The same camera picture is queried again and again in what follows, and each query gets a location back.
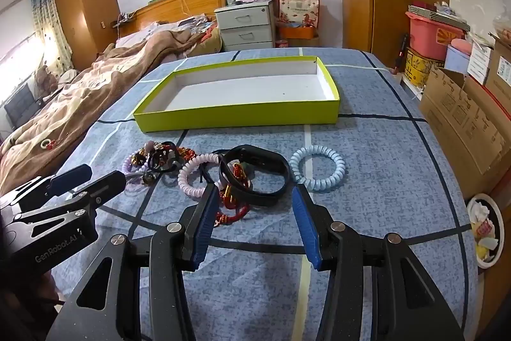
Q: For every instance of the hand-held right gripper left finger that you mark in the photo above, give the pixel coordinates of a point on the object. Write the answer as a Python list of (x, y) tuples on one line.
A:
[(203, 225)]

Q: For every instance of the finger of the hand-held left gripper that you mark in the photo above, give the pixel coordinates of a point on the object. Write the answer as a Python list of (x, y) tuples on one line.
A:
[(70, 179), (106, 185)]

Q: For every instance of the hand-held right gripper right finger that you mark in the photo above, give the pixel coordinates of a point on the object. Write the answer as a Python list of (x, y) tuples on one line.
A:
[(305, 229)]

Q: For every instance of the black wristband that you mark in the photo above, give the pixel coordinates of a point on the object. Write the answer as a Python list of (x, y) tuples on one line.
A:
[(259, 154)]

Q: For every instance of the yellow-green cardboard box tray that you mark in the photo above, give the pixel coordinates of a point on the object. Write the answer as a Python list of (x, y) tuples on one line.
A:
[(247, 89)]

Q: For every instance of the brown blanket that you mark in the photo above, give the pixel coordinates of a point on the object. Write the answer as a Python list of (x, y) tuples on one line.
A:
[(80, 93)]

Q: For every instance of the black chair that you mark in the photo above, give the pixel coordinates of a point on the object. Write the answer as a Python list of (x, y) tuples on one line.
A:
[(20, 105)]

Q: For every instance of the brown teddy bear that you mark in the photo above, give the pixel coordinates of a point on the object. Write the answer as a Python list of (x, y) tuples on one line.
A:
[(44, 79)]

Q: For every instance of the patterned curtain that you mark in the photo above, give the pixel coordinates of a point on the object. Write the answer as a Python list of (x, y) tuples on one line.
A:
[(50, 21)]

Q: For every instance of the small wooden wardrobe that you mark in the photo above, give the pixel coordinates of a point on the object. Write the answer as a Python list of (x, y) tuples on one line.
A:
[(86, 5)]

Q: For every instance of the plate with scraps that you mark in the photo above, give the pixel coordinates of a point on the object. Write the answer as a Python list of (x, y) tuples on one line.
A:
[(485, 233)]

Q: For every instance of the large cardboard box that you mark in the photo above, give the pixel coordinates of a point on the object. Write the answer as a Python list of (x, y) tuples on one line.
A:
[(459, 125)]

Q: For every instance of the small cardboard box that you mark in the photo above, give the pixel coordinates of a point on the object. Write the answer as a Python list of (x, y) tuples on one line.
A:
[(305, 42)]

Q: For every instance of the cola bottle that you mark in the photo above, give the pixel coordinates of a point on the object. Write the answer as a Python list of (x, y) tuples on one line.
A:
[(282, 43)]

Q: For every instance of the orange box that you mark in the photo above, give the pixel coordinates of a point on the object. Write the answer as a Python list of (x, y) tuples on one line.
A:
[(295, 32)]

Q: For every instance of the yellow patterned box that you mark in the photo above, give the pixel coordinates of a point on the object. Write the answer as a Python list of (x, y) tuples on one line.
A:
[(419, 67)]

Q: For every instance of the red and black stick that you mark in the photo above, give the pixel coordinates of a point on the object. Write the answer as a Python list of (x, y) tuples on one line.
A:
[(401, 53)]

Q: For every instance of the grey drawer cabinet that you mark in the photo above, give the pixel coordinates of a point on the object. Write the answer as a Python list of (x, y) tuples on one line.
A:
[(245, 21)]

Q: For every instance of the red gift bag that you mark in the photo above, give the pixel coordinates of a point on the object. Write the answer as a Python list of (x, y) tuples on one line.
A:
[(297, 9)]

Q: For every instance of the pink plastic bin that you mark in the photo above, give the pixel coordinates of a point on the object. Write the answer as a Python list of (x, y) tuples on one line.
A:
[(425, 37)]

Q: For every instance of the pale bucket with pink lid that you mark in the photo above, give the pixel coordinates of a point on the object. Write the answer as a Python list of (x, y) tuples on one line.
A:
[(457, 57)]

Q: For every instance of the grey patterned flat boxes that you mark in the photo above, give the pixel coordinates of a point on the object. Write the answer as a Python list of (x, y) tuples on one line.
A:
[(435, 15)]

